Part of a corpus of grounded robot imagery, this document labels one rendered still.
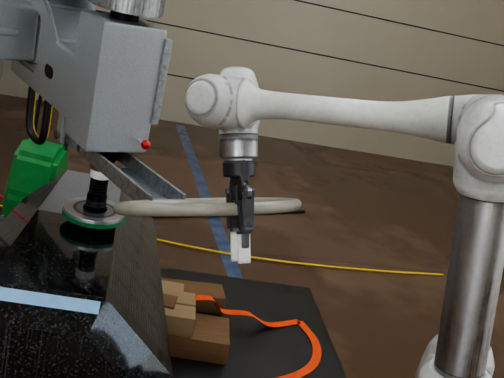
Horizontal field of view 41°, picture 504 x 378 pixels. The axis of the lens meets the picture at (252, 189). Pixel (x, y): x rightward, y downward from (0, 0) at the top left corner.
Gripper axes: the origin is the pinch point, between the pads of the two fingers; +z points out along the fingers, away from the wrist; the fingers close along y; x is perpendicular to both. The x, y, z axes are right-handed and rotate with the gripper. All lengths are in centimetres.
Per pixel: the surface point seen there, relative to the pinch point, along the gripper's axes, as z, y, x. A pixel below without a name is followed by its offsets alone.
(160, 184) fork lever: -15, 58, 4
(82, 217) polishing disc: -4, 85, 24
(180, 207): -9.7, 2.8, 13.4
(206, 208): -9.3, 0.0, 8.1
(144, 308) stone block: 25, 67, 8
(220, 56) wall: -146, 517, -180
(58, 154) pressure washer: -32, 247, 14
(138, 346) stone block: 32, 49, 14
